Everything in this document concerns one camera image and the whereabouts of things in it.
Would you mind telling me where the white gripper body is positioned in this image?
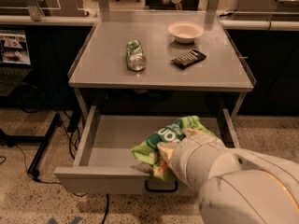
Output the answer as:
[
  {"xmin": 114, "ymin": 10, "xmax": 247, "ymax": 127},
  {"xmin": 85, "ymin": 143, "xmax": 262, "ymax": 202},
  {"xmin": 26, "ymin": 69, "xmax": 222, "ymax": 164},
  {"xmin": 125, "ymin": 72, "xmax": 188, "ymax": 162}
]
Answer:
[{"xmin": 171, "ymin": 133, "xmax": 241, "ymax": 192}]

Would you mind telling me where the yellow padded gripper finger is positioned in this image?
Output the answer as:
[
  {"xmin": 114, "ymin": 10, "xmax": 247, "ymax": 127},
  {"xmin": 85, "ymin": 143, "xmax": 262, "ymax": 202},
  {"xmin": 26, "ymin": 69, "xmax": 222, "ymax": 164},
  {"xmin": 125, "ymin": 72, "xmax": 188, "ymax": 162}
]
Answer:
[
  {"xmin": 157, "ymin": 142, "xmax": 178, "ymax": 168},
  {"xmin": 182, "ymin": 128, "xmax": 201, "ymax": 137}
]

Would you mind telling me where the green rice chip bag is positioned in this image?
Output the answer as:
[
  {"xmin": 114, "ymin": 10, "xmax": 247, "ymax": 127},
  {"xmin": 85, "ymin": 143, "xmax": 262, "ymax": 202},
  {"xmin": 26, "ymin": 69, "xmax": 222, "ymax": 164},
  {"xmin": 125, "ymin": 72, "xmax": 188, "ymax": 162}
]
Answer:
[{"xmin": 131, "ymin": 116, "xmax": 214, "ymax": 181}]

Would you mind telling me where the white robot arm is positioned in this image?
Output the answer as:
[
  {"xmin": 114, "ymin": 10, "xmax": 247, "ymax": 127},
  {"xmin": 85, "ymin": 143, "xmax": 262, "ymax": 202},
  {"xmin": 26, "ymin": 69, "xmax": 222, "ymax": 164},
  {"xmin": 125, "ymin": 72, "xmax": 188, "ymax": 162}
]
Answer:
[{"xmin": 157, "ymin": 133, "xmax": 299, "ymax": 224}]

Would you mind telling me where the grey open drawer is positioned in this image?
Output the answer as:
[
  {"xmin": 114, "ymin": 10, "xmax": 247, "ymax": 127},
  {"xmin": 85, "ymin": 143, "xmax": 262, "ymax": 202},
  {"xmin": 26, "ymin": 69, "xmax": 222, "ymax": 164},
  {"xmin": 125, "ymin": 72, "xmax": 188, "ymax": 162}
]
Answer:
[{"xmin": 54, "ymin": 105, "xmax": 247, "ymax": 198}]

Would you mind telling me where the green soda can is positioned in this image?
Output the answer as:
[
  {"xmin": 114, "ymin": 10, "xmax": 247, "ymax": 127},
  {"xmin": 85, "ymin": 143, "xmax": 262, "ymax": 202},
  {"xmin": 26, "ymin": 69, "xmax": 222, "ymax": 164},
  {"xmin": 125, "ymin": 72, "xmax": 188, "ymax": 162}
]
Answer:
[{"xmin": 126, "ymin": 40, "xmax": 147, "ymax": 72}]

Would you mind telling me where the white paper bowl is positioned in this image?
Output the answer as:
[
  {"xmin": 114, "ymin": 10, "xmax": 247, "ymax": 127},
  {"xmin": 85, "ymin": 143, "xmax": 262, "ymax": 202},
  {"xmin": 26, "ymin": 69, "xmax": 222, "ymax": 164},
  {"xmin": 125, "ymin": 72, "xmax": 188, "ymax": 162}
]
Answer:
[{"xmin": 168, "ymin": 21, "xmax": 204, "ymax": 44}]

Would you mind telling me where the grey metal table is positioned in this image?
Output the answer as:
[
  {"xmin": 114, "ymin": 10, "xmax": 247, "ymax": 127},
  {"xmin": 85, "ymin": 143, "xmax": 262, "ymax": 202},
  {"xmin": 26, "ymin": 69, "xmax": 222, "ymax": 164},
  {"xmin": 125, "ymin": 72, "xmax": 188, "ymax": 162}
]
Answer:
[{"xmin": 69, "ymin": 10, "xmax": 254, "ymax": 117}]

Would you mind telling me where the black laptop stand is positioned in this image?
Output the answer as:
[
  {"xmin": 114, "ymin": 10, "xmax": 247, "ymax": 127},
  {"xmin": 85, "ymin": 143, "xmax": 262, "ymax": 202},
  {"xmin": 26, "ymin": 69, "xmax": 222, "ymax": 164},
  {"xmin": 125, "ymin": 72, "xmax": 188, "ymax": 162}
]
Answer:
[{"xmin": 0, "ymin": 114, "xmax": 62, "ymax": 181}]

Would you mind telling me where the laptop computer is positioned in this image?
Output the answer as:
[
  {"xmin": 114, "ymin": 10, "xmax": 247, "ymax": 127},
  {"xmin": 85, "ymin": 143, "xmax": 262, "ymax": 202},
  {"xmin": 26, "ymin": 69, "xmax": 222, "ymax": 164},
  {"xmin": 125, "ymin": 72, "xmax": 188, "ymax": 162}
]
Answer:
[{"xmin": 0, "ymin": 29, "xmax": 32, "ymax": 96}]

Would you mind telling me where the black drawer handle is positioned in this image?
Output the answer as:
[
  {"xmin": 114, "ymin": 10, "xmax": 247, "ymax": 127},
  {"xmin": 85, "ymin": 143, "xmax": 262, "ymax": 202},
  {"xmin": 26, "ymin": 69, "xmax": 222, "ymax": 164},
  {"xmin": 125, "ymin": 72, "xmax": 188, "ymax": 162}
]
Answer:
[{"xmin": 144, "ymin": 180, "xmax": 178, "ymax": 193}]

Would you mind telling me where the black floor cable centre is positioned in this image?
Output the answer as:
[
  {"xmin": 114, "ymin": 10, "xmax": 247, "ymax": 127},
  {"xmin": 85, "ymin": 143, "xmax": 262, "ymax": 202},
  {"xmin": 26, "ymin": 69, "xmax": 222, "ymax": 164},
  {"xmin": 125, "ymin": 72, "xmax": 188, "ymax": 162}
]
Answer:
[{"xmin": 100, "ymin": 193, "xmax": 110, "ymax": 224}]

